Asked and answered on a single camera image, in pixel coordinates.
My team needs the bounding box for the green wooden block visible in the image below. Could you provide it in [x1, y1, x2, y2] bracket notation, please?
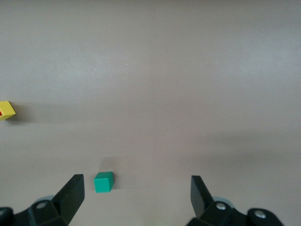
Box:
[93, 171, 114, 194]

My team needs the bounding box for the yellow wooden block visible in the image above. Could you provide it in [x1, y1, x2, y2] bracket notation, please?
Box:
[0, 100, 17, 122]

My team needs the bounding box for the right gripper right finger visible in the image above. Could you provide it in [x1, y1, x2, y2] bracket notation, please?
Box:
[190, 175, 285, 226]

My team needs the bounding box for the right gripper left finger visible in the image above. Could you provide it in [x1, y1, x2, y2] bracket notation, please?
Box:
[0, 174, 85, 226]

